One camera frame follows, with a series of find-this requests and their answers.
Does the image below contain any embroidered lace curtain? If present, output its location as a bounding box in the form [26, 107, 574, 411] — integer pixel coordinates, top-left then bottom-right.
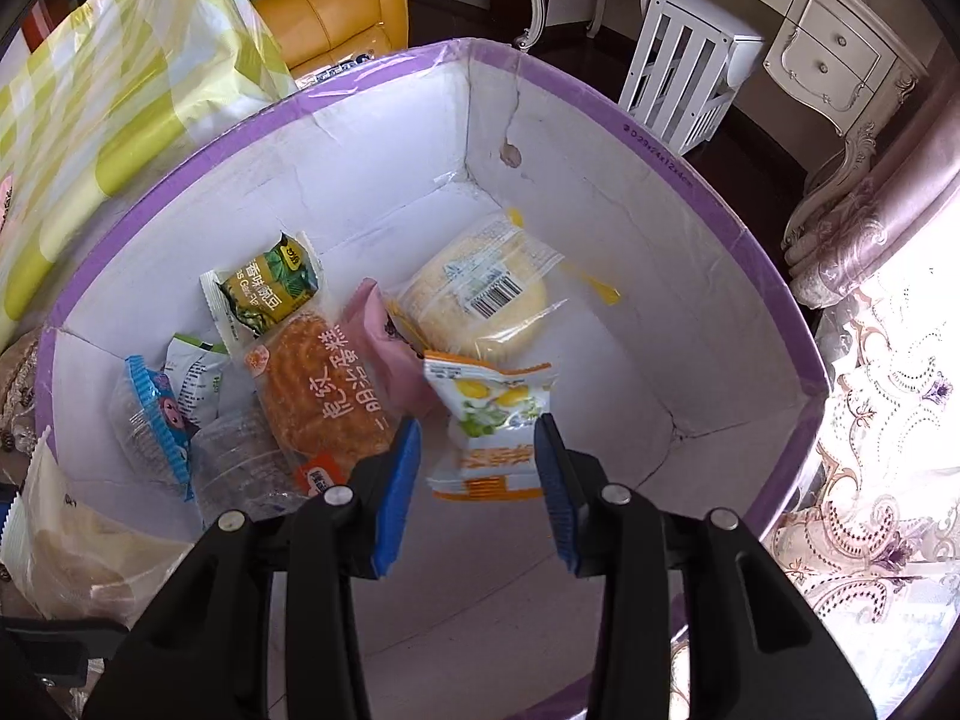
[652, 187, 960, 720]

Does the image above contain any white slatted stool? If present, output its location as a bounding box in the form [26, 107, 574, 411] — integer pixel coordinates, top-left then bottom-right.
[616, 0, 766, 155]

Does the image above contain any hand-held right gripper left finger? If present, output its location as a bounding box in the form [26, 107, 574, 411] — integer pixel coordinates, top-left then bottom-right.
[82, 414, 425, 720]

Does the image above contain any round yellow cake packet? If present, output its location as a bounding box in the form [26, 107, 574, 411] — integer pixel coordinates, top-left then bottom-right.
[386, 206, 623, 372]

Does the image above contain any red-brown wooden frame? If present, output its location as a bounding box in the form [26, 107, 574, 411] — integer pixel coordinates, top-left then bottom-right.
[19, 11, 57, 53]

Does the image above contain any pink velvet curtain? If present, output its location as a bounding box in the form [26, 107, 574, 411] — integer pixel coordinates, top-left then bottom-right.
[780, 37, 960, 308]

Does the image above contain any yellow leather armchair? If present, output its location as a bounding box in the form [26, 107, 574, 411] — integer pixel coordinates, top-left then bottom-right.
[97, 0, 410, 80]

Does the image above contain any white ornate dressing table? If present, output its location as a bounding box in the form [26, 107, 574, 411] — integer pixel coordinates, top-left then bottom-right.
[514, 0, 923, 252]

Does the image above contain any orange and white snack packet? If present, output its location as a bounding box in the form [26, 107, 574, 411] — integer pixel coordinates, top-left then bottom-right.
[421, 349, 554, 502]

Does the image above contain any printed bag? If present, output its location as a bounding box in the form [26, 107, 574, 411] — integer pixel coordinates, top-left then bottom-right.
[296, 52, 376, 87]

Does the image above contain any white nut packet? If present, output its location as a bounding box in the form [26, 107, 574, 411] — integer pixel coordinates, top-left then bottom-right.
[0, 426, 192, 623]

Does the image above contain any white and green snack packet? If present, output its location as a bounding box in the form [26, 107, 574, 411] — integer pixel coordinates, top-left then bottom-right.
[163, 334, 232, 428]

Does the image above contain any green checked tablecloth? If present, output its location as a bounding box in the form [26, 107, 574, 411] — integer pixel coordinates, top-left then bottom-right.
[0, 0, 295, 350]

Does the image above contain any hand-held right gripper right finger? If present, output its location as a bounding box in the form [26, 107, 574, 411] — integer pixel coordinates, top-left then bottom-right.
[534, 412, 878, 720]

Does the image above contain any green pea packet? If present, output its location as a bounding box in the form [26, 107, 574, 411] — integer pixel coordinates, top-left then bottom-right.
[199, 231, 325, 353]

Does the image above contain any brown sandwich cake packet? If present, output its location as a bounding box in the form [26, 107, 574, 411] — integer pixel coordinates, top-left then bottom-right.
[244, 307, 398, 500]

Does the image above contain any blue and clear snack packet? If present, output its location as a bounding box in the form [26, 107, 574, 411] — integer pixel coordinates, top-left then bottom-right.
[109, 355, 200, 503]

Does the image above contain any white box with purple rim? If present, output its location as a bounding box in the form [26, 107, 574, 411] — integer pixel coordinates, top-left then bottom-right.
[34, 37, 832, 720]

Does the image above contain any pink snack packet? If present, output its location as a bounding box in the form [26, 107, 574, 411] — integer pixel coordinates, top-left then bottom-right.
[343, 277, 440, 421]

